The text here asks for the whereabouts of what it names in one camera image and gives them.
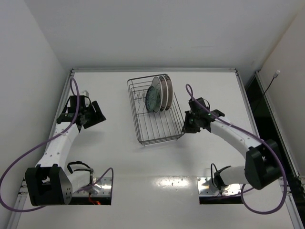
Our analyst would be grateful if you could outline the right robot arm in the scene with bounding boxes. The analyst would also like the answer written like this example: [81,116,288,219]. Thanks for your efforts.
[182,97,282,190]

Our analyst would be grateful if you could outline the white plate dark rim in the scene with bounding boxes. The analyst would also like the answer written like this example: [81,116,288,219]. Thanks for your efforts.
[152,76,163,113]

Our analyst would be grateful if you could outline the metal base plate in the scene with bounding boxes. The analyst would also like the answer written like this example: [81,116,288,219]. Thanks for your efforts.
[73,177,112,198]
[197,177,242,198]

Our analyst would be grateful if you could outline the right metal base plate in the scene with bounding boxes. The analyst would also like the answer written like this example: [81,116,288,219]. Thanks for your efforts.
[197,177,242,198]

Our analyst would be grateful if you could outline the blue floral green plate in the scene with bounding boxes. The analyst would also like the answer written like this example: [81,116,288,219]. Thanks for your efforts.
[145,86,159,113]

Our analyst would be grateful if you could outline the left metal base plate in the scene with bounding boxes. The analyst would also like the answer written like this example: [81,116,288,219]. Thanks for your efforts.
[73,177,112,198]

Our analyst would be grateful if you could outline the aluminium table frame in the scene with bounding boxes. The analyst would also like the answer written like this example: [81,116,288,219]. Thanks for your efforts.
[18,68,301,229]

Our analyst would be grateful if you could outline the wire dish rack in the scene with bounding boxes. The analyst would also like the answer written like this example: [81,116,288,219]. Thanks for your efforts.
[127,73,183,146]

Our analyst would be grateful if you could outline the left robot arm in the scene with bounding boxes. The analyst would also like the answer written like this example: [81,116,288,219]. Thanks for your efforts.
[25,91,106,206]

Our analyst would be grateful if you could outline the black cable white plug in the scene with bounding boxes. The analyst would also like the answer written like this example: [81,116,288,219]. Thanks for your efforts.
[263,70,281,96]

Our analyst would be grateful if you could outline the red green rimmed plate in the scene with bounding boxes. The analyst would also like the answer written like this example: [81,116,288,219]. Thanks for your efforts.
[164,74,173,110]

